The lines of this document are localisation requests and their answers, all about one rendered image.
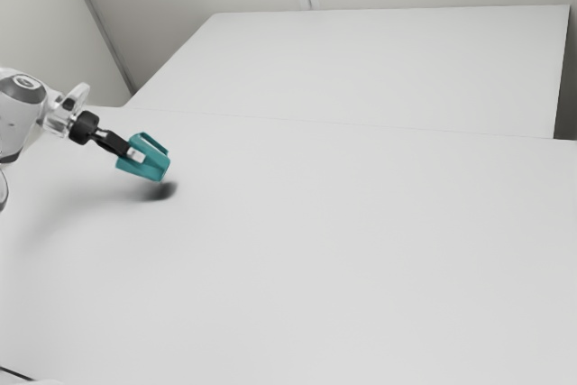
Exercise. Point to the teal faceted mug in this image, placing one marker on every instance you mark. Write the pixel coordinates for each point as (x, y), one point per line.
(149, 164)

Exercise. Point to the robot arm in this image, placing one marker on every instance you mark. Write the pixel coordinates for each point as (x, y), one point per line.
(22, 103)

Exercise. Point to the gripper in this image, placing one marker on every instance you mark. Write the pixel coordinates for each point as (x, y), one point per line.
(84, 126)

